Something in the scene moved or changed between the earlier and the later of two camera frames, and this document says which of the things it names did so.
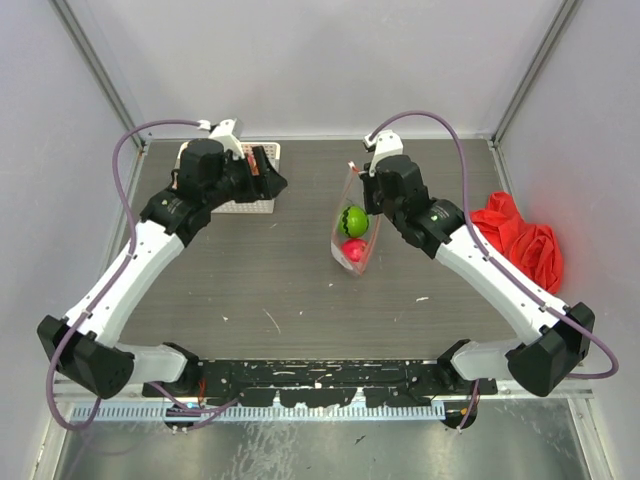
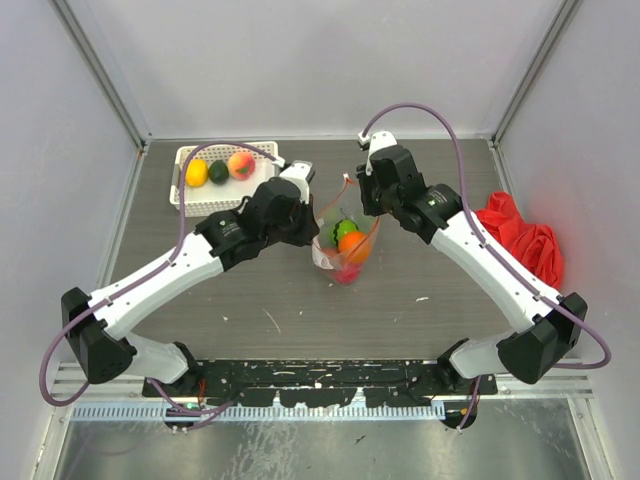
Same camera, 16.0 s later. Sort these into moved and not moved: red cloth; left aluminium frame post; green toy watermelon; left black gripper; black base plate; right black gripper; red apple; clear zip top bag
Moved: red apple; clear zip top bag; green toy watermelon; left black gripper
Not moved: red cloth; right black gripper; black base plate; left aluminium frame post
